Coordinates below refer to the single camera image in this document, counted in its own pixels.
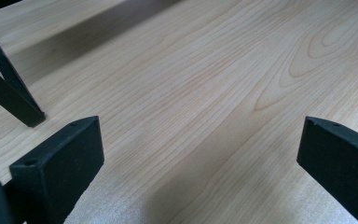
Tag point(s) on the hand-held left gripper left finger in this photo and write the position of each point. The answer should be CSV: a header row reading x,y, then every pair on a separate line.
x,y
62,161

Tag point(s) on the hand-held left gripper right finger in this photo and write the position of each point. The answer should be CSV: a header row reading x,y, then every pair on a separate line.
x,y
341,161

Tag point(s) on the black two-tier shelf rack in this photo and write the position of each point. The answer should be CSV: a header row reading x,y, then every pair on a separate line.
x,y
9,93

